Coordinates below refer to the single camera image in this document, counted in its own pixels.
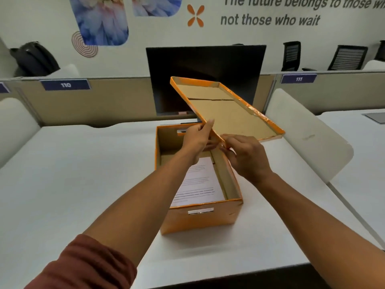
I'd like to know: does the white printed paper sheet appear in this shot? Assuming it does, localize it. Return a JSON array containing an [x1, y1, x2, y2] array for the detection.
[[170, 157, 226, 208]]

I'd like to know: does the person's right forearm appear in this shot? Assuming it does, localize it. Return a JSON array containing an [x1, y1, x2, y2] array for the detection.
[[255, 172, 385, 289]]

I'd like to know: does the person's right hand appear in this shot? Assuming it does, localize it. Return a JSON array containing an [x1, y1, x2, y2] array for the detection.
[[220, 134, 273, 186]]

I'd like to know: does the brown spiral wall decal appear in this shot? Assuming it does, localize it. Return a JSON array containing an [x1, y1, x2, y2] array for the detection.
[[71, 31, 99, 58]]

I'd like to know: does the orange cardboard storage box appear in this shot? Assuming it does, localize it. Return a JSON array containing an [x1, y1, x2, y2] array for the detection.
[[155, 123, 244, 236]]

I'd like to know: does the black backpack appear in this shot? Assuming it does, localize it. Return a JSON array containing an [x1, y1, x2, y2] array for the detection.
[[9, 41, 61, 77]]

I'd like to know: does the grey desk cable hatch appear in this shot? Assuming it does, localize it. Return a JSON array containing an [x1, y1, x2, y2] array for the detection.
[[362, 112, 385, 124]]

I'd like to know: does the black mesh office chair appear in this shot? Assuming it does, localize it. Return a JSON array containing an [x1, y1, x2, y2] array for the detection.
[[281, 41, 301, 72], [302, 45, 369, 71], [374, 40, 385, 62]]

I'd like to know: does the orange cardboard box lid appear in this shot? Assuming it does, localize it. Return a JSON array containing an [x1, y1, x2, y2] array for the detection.
[[170, 76, 286, 148]]

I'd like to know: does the orange petal wall decal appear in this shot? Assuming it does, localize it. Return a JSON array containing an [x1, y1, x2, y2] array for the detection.
[[187, 4, 205, 28]]

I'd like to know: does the beige partition panel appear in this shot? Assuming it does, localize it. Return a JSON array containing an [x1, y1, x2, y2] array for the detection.
[[260, 70, 385, 115], [16, 76, 157, 128]]

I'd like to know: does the large blue flower wall poster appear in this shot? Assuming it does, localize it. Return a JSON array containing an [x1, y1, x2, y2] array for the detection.
[[69, 0, 129, 47]]

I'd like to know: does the maroon sleeve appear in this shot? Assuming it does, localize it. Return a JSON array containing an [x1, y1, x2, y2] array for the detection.
[[25, 234, 138, 289]]

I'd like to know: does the white rounded desk divider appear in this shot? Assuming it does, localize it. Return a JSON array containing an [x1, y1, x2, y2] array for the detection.
[[0, 97, 41, 169], [47, 64, 80, 78], [362, 60, 385, 71], [264, 88, 354, 184]]

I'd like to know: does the person's left hand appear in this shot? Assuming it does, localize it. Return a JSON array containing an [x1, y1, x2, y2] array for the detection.
[[180, 119, 220, 165]]

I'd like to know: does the small blue flower wall poster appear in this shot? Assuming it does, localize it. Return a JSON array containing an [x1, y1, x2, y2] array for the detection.
[[131, 0, 183, 17]]

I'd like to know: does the black computer monitor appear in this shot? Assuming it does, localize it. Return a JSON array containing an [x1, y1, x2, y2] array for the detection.
[[146, 45, 267, 124]]

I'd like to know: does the person's left forearm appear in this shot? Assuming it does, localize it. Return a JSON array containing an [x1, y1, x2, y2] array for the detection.
[[84, 150, 197, 268]]

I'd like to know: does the grey wall lettering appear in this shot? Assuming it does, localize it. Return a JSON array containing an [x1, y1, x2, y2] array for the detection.
[[220, 0, 385, 27]]

